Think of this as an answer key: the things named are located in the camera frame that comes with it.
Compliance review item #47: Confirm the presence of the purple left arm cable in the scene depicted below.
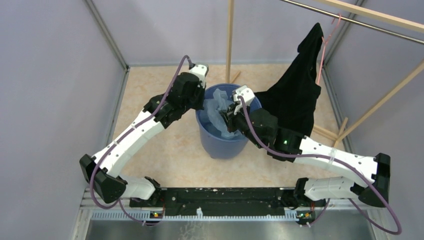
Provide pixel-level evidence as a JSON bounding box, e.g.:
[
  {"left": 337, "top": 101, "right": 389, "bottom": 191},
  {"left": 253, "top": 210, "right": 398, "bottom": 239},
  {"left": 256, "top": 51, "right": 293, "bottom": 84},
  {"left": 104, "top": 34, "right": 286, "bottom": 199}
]
[{"left": 89, "top": 54, "right": 192, "bottom": 227}]

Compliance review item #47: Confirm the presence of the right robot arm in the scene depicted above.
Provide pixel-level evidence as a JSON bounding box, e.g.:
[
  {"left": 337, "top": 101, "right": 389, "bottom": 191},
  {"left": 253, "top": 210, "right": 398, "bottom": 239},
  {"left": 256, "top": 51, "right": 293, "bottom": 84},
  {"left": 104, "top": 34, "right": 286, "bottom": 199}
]
[{"left": 219, "top": 104, "right": 391, "bottom": 208}]

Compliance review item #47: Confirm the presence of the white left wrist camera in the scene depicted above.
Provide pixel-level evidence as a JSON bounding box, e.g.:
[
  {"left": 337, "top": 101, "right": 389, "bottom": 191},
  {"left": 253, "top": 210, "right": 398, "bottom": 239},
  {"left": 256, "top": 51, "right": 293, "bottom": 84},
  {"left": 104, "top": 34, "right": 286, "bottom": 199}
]
[{"left": 188, "top": 63, "right": 209, "bottom": 89}]

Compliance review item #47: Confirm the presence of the black hanging garment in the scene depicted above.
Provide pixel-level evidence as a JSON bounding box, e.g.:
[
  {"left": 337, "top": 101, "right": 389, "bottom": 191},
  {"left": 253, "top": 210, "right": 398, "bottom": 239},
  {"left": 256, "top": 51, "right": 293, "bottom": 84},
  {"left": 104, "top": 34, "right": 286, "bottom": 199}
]
[{"left": 254, "top": 22, "right": 324, "bottom": 137}]

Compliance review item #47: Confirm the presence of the light blue trash bag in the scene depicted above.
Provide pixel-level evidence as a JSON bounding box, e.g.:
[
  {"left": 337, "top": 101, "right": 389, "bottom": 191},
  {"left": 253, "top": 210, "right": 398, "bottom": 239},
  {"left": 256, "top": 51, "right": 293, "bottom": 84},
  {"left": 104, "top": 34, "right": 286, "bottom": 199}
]
[{"left": 199, "top": 88, "right": 242, "bottom": 140}]

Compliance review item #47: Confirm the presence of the metal hanging rod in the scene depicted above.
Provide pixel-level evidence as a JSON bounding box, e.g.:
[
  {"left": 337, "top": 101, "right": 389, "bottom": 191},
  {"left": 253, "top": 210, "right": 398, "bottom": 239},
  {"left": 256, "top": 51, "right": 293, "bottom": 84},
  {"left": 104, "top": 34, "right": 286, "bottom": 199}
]
[{"left": 281, "top": 0, "right": 424, "bottom": 45}]

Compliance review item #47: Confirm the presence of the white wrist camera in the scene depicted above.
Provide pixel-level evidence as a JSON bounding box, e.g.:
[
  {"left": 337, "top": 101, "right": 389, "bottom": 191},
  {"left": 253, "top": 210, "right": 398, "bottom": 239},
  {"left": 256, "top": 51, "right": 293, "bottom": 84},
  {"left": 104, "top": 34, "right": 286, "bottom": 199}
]
[
  {"left": 232, "top": 85, "right": 255, "bottom": 115},
  {"left": 188, "top": 63, "right": 209, "bottom": 89}
]

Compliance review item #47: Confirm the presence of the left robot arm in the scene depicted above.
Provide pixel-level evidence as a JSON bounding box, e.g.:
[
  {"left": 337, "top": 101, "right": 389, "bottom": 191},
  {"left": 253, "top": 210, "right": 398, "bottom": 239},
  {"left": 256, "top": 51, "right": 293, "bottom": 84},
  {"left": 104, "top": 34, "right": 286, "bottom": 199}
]
[{"left": 79, "top": 69, "right": 207, "bottom": 209}]

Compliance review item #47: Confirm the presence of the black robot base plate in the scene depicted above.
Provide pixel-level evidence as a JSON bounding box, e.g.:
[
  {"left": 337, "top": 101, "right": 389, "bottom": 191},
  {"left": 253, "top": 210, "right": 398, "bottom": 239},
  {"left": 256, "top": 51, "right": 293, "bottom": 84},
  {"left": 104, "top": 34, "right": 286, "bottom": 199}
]
[{"left": 129, "top": 187, "right": 326, "bottom": 217}]

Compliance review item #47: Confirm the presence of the blue plastic trash bin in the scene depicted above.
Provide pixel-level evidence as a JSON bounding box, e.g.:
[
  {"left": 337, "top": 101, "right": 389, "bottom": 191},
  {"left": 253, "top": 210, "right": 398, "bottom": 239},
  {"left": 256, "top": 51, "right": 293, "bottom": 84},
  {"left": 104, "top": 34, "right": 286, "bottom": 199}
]
[{"left": 195, "top": 83, "right": 249, "bottom": 159}]

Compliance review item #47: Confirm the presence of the pink clothes hanger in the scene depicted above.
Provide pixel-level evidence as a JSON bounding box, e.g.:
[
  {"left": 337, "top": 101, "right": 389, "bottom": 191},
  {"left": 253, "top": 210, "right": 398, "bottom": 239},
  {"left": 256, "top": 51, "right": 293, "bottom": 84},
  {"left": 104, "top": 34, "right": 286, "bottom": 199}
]
[{"left": 316, "top": 13, "right": 342, "bottom": 86}]

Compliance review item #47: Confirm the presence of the white slotted cable duct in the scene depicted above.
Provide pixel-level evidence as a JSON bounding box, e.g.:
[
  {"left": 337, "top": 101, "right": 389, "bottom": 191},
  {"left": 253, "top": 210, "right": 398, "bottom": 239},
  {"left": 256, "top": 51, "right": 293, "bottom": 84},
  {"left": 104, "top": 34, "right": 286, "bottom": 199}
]
[{"left": 91, "top": 209, "right": 299, "bottom": 222}]

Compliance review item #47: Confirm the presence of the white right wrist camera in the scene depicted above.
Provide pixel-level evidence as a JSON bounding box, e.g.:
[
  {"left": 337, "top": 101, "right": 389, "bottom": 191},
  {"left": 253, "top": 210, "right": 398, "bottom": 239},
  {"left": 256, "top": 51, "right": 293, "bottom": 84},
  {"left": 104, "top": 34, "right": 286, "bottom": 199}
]
[{"left": 232, "top": 85, "right": 255, "bottom": 115}]

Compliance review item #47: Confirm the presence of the wooden clothes rack frame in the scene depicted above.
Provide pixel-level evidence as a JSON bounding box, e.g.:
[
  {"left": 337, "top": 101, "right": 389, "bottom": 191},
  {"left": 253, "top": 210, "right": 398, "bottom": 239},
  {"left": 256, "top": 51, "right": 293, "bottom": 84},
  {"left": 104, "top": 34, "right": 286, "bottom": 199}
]
[{"left": 232, "top": 0, "right": 424, "bottom": 155}]

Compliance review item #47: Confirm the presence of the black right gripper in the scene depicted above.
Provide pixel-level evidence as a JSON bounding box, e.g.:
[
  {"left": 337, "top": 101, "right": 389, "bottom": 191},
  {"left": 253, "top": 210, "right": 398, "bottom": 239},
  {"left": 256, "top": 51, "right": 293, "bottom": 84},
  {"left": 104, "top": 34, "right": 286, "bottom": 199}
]
[{"left": 219, "top": 100, "right": 265, "bottom": 149}]

